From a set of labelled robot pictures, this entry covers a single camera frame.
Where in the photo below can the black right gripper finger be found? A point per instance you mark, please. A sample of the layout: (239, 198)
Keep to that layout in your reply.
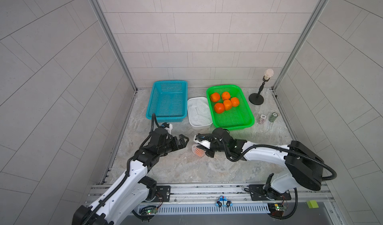
(203, 137)
(210, 153)

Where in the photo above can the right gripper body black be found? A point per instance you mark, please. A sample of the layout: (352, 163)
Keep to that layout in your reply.
(216, 147)

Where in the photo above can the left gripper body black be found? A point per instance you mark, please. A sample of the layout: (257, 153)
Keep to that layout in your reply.
(168, 146)

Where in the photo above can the netted orange front corner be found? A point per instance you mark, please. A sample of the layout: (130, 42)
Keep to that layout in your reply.
(235, 101)

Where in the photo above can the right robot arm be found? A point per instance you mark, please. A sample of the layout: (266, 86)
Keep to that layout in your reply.
(302, 167)

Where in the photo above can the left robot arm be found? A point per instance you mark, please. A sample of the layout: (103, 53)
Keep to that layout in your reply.
(133, 186)

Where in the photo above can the white plastic tub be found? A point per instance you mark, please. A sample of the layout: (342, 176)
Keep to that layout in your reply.
(204, 99)

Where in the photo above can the green plastic basket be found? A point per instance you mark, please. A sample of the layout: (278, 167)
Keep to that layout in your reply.
(237, 118)

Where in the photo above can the teal plastic basket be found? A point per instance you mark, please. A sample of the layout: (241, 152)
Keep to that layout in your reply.
(168, 101)

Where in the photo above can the toy car sticker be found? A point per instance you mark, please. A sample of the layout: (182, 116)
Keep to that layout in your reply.
(223, 201)

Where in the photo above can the black stand with bulb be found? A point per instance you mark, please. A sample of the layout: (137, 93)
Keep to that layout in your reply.
(257, 98)

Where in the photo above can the left circuit board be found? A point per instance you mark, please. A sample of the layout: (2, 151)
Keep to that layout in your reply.
(148, 210)

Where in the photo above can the circuit board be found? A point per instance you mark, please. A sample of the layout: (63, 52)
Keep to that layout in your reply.
(148, 210)
(277, 210)

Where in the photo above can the right circuit board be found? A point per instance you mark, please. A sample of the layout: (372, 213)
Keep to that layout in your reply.
(277, 210)

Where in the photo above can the green sticky note block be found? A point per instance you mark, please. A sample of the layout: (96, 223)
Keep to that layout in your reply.
(312, 204)

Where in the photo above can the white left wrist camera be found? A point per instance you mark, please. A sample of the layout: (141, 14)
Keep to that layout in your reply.
(168, 127)

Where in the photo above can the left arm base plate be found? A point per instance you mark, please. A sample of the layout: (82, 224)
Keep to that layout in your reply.
(161, 195)

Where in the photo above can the aluminium front rail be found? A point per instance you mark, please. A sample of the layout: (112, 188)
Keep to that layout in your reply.
(207, 193)

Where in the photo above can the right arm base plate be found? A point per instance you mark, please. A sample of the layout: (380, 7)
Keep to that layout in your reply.
(258, 193)

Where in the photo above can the aluminium corner post right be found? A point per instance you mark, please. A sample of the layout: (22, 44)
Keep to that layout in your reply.
(301, 40)

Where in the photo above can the aluminium corner post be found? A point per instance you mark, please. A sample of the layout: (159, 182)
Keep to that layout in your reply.
(301, 40)
(110, 37)

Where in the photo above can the aluminium corner post left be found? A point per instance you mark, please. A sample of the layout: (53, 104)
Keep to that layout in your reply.
(110, 37)

